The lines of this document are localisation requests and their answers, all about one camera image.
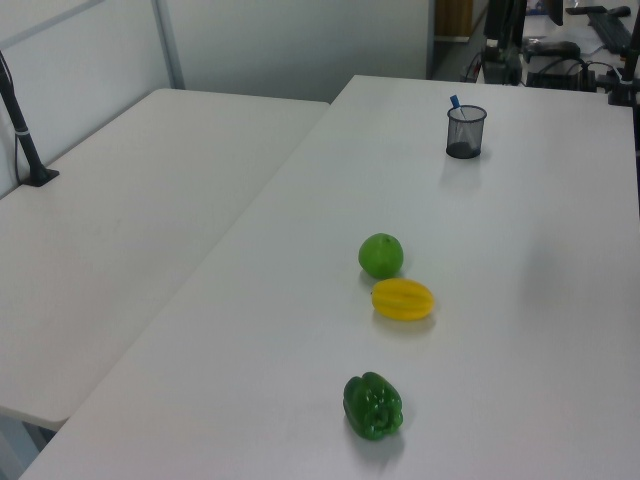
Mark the white marker pen blue cap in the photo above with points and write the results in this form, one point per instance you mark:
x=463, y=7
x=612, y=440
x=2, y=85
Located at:
x=454, y=102

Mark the dark equipment rack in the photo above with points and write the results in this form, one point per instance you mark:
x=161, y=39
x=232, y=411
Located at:
x=501, y=62

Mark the black handheld device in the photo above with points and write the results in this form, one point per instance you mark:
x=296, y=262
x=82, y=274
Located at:
x=552, y=49

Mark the green toy bell pepper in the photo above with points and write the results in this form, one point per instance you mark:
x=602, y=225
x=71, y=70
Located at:
x=372, y=407

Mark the yellow toy starfruit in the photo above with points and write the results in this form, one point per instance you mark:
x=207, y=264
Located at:
x=402, y=299

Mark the black camera stand pole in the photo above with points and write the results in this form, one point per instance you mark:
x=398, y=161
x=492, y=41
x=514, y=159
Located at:
x=20, y=129
x=625, y=80

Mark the brown wooden board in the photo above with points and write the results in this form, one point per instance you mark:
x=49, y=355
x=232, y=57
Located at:
x=452, y=17

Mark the green toy apple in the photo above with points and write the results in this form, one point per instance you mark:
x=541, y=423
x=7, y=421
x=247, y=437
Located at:
x=380, y=256

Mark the white side table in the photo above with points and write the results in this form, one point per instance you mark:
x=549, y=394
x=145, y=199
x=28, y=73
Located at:
x=125, y=210

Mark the black mesh pen holder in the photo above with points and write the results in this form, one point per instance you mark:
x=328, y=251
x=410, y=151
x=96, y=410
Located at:
x=466, y=136

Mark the black keyboard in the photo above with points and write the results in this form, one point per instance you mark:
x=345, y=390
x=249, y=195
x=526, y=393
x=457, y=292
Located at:
x=611, y=27

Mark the black equipment box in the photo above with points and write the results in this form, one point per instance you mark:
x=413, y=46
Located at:
x=557, y=77

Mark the grey metal partition post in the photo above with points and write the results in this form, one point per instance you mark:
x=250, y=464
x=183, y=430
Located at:
x=169, y=45

